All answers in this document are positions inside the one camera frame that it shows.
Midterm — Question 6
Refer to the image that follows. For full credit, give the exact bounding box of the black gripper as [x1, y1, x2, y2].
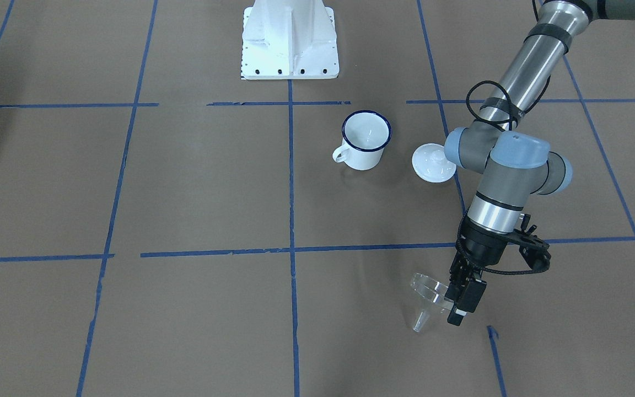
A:
[446, 251, 489, 326]

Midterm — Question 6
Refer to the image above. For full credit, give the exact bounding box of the clear plastic funnel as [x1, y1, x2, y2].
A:
[410, 273, 454, 332]

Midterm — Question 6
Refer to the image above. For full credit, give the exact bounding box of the white ceramic lid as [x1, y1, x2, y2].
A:
[411, 143, 456, 183]

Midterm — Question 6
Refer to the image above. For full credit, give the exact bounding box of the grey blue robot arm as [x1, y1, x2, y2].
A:
[444, 1, 635, 326]

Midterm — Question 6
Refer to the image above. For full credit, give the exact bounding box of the white enamel cup blue rim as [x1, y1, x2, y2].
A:
[332, 110, 391, 171]

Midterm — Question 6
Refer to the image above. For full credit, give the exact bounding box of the blue tape line crosswise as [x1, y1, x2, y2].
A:
[0, 236, 635, 263]

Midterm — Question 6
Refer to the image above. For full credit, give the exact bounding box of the blue tape line lengthwise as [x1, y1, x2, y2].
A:
[287, 79, 300, 396]

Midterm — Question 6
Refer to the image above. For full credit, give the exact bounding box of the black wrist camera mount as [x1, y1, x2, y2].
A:
[507, 213, 552, 275]

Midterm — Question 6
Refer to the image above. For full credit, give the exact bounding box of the black braided cable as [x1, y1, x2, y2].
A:
[466, 72, 551, 132]

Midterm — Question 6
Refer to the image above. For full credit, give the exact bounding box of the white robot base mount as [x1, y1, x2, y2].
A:
[240, 1, 340, 81]

